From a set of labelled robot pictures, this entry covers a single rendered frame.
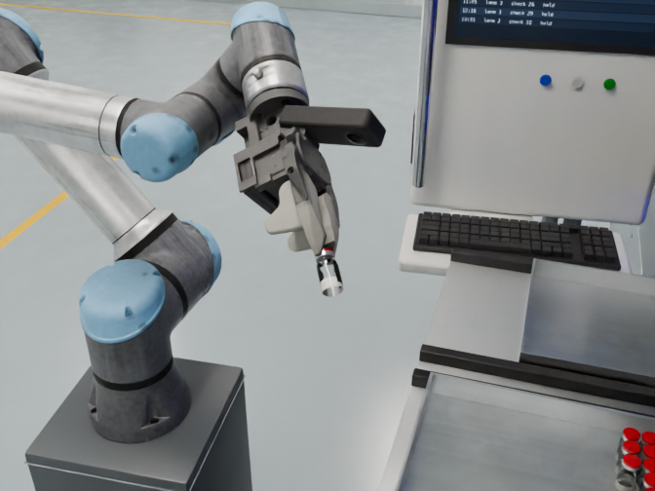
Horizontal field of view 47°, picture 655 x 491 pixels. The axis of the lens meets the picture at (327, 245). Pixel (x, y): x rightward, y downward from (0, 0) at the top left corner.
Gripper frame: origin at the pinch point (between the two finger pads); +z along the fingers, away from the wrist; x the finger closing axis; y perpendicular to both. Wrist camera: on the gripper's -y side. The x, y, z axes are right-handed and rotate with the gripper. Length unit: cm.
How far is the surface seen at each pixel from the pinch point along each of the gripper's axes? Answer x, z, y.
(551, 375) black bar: -43.6, 7.1, -11.4
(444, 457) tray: -31.0, 16.3, 2.9
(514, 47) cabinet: -56, -59, -25
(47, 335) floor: -112, -85, 150
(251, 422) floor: -126, -35, 84
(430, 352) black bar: -38.6, -0.5, 3.0
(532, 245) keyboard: -75, -28, -13
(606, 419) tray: -41.9, 15.5, -16.3
